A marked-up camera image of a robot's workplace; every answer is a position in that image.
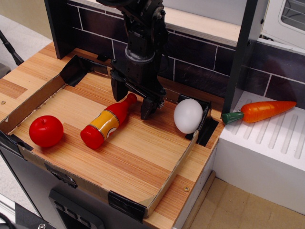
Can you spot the black left shelf post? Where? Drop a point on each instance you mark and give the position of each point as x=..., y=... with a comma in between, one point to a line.
x=60, y=14

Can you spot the cardboard fence with black tape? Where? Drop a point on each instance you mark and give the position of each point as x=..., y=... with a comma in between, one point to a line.
x=146, y=169

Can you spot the orange toy carrot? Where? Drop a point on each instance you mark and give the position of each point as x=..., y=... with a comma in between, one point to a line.
x=258, y=111

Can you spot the black right shelf post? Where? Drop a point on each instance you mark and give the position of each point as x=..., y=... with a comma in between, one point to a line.
x=241, y=48

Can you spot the red yellow hot sauce bottle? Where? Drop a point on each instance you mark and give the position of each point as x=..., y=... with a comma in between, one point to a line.
x=98, y=130

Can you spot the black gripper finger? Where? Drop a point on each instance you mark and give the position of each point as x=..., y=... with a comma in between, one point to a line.
x=119, y=89
x=148, y=107

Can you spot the light wooden shelf board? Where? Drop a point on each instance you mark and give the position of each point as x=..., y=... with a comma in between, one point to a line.
x=214, y=20

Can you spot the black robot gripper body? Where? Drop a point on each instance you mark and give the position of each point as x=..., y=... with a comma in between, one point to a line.
x=140, y=76

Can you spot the red toy tomato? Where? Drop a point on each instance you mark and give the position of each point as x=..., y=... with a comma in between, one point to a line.
x=46, y=131

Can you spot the white appliance with wire rack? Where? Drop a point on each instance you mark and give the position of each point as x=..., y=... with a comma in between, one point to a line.
x=284, y=22

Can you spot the black control panel with buttons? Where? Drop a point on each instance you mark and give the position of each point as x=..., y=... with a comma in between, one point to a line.
x=72, y=214

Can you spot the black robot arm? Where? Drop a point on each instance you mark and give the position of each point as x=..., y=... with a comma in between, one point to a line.
x=144, y=22

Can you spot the white grooved drainboard counter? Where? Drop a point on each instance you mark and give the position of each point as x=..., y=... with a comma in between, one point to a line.
x=266, y=158

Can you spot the white toy egg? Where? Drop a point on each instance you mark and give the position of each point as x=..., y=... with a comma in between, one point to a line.
x=188, y=115

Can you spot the black shelf post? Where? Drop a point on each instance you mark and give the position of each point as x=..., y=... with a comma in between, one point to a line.
x=60, y=14
x=241, y=48

